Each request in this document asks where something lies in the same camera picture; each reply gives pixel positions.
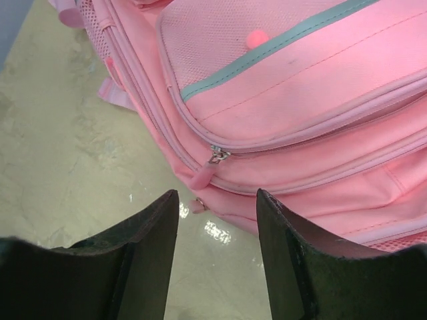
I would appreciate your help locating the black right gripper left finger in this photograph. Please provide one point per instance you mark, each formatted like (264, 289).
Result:
(122, 272)

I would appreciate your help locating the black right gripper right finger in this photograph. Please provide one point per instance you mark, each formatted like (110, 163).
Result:
(314, 274)

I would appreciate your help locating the pink student backpack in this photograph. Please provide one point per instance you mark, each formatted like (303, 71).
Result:
(320, 103)

